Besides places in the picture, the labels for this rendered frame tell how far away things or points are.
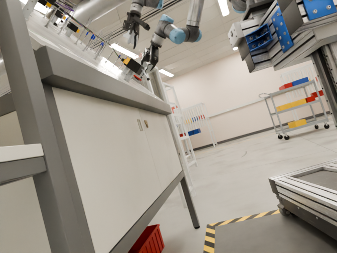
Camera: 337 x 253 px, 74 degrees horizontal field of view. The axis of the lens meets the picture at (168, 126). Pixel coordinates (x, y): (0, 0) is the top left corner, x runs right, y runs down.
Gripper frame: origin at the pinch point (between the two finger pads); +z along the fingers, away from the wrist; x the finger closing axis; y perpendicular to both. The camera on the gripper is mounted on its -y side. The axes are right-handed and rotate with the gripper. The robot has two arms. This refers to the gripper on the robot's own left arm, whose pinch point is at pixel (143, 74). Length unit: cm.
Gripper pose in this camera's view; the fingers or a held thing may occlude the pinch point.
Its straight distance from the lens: 142.7
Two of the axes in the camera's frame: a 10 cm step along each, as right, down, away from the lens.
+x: -8.6, -2.5, -4.5
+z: -4.5, 7.7, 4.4
